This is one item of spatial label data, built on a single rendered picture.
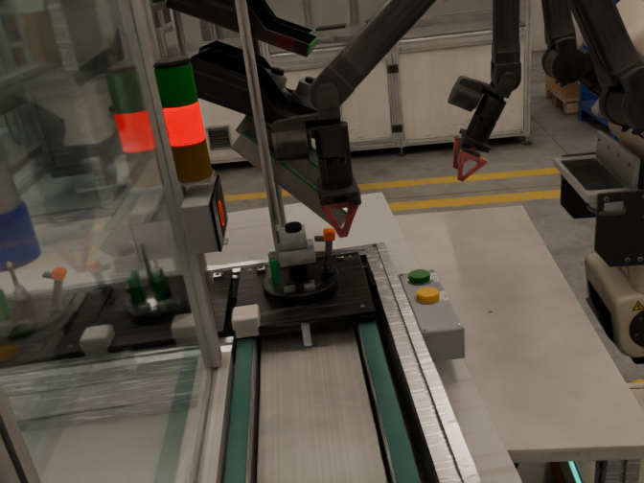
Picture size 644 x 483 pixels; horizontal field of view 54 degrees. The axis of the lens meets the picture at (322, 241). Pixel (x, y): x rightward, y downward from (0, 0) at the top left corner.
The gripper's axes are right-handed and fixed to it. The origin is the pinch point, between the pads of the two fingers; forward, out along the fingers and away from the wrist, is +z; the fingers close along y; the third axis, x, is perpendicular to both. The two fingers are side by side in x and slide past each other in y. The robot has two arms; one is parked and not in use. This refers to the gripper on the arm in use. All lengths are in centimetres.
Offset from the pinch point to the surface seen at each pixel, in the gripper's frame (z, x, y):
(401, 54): 27, 87, -390
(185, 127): -26.9, -20.0, 21.3
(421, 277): 9.4, 12.8, 3.4
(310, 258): 2.9, -6.3, 2.4
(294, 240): -0.9, -8.6, 2.4
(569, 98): 93, 247, -444
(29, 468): -22, -23, 76
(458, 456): 10.6, 7.3, 46.3
